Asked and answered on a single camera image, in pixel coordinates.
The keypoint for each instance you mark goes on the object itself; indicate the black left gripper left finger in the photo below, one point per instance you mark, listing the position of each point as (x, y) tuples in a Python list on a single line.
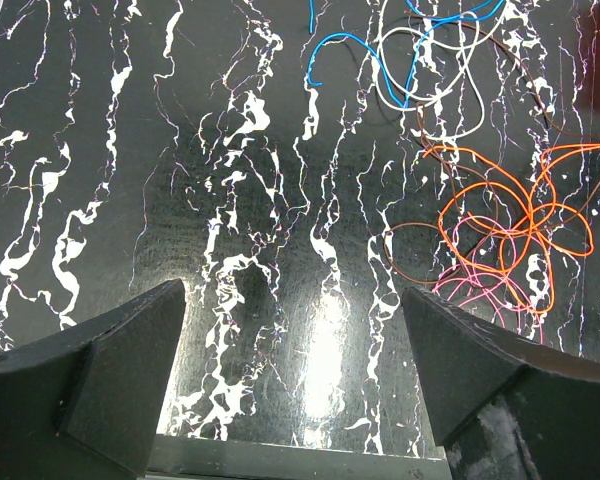
[(85, 403)]

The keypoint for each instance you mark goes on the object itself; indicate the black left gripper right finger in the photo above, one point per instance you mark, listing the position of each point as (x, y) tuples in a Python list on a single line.
[(502, 406)]

